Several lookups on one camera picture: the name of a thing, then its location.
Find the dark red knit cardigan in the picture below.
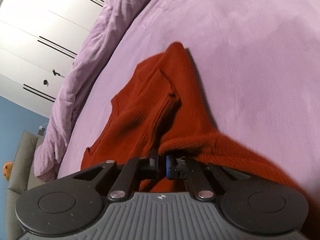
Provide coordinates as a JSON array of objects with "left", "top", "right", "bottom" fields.
[{"left": 80, "top": 42, "right": 320, "bottom": 240}]

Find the grey upholstered headboard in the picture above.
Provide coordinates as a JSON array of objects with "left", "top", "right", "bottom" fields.
[{"left": 5, "top": 131, "right": 43, "bottom": 239}]

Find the orange pumpkin toy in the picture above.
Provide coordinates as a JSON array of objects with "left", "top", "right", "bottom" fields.
[{"left": 3, "top": 161, "right": 13, "bottom": 181}]

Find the lilac bed sheet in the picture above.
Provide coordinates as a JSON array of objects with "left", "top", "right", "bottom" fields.
[{"left": 58, "top": 0, "right": 319, "bottom": 197}]

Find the lilac rumpled duvet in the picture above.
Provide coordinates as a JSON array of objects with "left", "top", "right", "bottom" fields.
[{"left": 34, "top": 0, "right": 151, "bottom": 182}]

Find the white wardrobe with handles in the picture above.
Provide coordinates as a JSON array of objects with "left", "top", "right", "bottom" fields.
[{"left": 1, "top": 0, "right": 105, "bottom": 117}]

